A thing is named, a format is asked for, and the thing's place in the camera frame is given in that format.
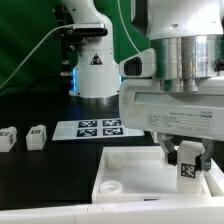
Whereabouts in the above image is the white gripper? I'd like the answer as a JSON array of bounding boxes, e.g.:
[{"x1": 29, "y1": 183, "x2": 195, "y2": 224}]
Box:
[{"x1": 119, "y1": 77, "x2": 224, "y2": 172}]

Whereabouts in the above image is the white square tabletop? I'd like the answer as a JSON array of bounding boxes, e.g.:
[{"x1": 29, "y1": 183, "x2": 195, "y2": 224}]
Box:
[{"x1": 92, "y1": 146, "x2": 211, "y2": 204}]

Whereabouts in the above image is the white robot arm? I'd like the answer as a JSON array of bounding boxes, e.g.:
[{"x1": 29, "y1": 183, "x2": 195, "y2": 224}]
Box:
[{"x1": 61, "y1": 0, "x2": 224, "y2": 171}]

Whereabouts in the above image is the white L-shaped fence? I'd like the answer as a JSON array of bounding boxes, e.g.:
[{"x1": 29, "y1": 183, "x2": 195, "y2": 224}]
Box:
[{"x1": 0, "y1": 164, "x2": 224, "y2": 224}]

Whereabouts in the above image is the white marker sheet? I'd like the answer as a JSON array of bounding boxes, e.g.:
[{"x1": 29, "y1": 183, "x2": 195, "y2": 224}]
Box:
[{"x1": 53, "y1": 118, "x2": 144, "y2": 141}]

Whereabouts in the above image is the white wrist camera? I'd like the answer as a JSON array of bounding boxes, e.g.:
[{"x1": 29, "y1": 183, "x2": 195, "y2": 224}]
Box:
[{"x1": 119, "y1": 48, "x2": 156, "y2": 78}]

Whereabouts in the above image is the white cable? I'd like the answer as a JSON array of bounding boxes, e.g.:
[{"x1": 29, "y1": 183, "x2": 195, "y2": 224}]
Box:
[{"x1": 0, "y1": 0, "x2": 143, "y2": 91}]

